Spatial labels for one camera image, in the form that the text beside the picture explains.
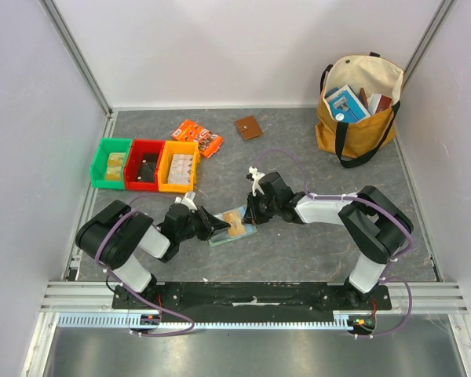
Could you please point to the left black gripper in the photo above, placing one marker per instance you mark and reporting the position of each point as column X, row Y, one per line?
column 209, row 222

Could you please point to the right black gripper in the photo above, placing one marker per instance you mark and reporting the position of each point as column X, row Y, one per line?
column 253, row 205

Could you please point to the orange credit card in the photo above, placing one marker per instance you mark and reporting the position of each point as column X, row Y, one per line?
column 237, row 228

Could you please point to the green card holder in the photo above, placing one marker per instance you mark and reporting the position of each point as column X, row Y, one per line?
column 223, row 236

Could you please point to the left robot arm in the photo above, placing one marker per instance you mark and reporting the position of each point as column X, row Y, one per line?
column 114, row 234

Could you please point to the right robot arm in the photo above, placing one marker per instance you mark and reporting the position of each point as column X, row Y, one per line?
column 376, row 225

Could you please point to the gold cards in green bin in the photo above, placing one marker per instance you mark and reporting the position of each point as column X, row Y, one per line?
column 115, row 164

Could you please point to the white boxes in yellow bin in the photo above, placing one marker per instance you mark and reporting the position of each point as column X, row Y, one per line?
column 180, row 169

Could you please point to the yellow plastic bin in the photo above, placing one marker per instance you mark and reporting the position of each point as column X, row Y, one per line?
column 177, row 147

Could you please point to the black item in red bin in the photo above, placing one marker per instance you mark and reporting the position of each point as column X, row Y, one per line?
column 146, row 171

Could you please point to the orange snack package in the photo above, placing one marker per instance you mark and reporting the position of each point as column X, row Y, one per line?
column 190, row 131

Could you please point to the brown leather wallet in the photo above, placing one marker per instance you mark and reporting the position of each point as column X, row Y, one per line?
column 248, row 127

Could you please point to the red plastic bin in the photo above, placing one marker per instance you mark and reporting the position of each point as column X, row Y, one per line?
column 138, row 148

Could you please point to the green plastic bin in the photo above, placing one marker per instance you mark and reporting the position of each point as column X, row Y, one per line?
column 99, row 164

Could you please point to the yellow canvas tote bag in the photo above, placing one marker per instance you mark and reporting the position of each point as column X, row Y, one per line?
column 355, row 144

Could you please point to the blue razor box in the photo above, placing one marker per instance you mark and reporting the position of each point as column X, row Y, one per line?
column 345, row 106

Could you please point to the red white box in bag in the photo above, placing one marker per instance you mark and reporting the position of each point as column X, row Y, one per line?
column 378, row 103

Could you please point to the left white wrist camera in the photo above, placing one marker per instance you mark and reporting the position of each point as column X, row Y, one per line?
column 187, row 199

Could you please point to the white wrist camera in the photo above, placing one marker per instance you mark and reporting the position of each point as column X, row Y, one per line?
column 254, row 175
column 187, row 199

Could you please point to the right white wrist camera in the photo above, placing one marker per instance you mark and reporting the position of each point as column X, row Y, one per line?
column 254, row 175

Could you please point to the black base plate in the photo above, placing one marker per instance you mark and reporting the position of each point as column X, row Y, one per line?
column 252, row 302

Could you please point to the aluminium cable duct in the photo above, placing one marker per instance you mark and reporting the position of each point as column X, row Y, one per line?
column 139, row 321

